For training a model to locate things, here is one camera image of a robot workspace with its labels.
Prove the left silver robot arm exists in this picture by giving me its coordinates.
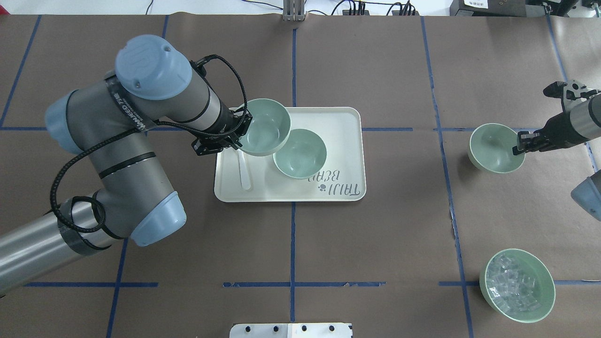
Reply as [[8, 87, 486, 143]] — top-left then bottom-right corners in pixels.
[[0, 35, 253, 297]]

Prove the aluminium frame post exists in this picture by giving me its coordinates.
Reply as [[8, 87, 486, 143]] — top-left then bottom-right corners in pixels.
[[283, 0, 307, 22]]

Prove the green bowl on tray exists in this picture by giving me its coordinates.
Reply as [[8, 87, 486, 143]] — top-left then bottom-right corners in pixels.
[[272, 129, 328, 179]]

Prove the white plastic spoon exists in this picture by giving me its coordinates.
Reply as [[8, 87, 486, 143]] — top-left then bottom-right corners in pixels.
[[237, 149, 252, 191]]

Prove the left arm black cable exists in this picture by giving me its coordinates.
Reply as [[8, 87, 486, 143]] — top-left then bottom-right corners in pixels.
[[50, 54, 248, 233]]

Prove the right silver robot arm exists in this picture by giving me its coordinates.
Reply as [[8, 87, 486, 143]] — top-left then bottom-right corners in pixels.
[[512, 90, 601, 221]]

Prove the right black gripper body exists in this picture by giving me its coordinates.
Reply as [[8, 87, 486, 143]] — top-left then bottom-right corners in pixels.
[[535, 113, 576, 152]]

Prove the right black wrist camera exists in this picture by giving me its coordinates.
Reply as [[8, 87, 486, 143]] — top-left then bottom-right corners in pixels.
[[543, 81, 599, 113]]

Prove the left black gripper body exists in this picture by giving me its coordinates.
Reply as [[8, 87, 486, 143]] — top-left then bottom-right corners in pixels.
[[191, 108, 249, 156]]

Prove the green bowl with ice cubes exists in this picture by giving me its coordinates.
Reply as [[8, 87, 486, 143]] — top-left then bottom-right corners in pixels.
[[479, 248, 556, 323]]

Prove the cream bear serving tray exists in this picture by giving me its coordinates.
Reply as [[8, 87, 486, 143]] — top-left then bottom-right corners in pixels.
[[213, 107, 366, 202]]

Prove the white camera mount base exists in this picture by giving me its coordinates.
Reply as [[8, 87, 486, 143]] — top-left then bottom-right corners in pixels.
[[229, 323, 354, 338]]

